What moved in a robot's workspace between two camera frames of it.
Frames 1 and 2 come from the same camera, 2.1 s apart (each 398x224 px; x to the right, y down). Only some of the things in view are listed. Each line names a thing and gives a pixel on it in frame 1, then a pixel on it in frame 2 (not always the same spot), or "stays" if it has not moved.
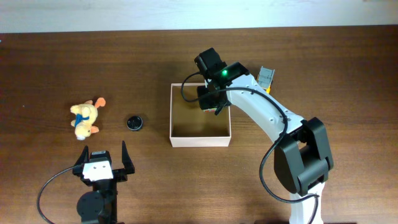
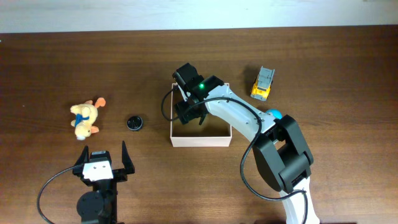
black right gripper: [209, 101] → [185, 115]
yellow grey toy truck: [264, 78] stays
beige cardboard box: [190, 127] stays
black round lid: [134, 123] stays
